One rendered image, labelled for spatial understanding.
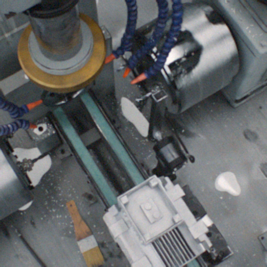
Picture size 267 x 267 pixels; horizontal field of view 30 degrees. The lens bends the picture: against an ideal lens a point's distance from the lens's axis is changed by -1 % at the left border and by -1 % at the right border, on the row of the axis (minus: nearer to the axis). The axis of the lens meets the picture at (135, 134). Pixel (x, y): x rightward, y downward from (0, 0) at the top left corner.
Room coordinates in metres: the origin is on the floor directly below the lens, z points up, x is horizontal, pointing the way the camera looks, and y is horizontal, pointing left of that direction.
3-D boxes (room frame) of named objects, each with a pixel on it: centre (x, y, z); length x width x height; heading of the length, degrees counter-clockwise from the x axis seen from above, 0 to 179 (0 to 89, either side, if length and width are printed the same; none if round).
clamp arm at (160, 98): (0.41, -0.05, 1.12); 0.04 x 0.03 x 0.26; 35
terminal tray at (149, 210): (0.19, -0.04, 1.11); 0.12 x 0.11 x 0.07; 34
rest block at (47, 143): (0.44, 0.26, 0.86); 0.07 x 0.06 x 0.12; 125
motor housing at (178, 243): (0.16, -0.06, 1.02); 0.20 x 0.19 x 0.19; 34
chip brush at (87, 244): (0.17, 0.13, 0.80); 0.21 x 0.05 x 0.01; 27
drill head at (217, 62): (0.63, -0.14, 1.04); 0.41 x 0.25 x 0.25; 125
